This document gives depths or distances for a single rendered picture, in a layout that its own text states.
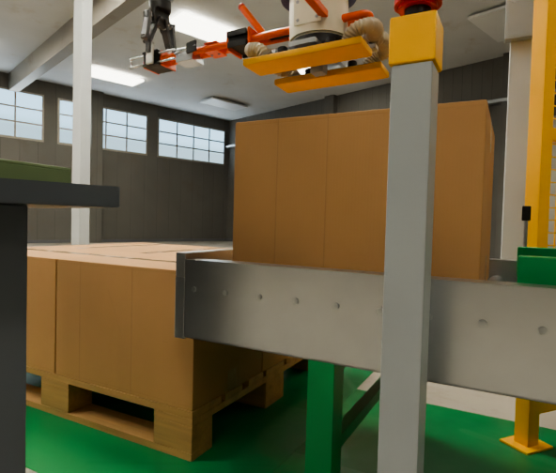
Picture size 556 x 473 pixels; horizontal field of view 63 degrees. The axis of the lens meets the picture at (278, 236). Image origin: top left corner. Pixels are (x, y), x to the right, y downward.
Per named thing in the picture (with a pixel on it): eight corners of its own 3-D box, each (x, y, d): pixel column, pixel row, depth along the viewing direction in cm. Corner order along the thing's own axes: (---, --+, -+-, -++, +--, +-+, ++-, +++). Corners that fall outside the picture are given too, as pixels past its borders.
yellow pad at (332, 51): (372, 56, 119) (372, 38, 119) (362, 42, 110) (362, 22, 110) (259, 76, 134) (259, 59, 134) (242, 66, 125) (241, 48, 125)
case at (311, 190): (488, 278, 127) (494, 135, 126) (478, 297, 92) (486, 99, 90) (296, 264, 155) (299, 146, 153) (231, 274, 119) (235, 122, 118)
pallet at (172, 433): (324, 366, 217) (325, 337, 216) (192, 462, 128) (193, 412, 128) (139, 332, 273) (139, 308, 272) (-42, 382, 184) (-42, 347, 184)
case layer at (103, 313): (324, 337, 216) (327, 253, 215) (193, 412, 128) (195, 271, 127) (139, 308, 272) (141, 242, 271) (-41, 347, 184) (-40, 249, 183)
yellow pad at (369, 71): (389, 78, 136) (389, 61, 136) (380, 68, 127) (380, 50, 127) (287, 93, 151) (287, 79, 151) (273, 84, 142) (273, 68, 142)
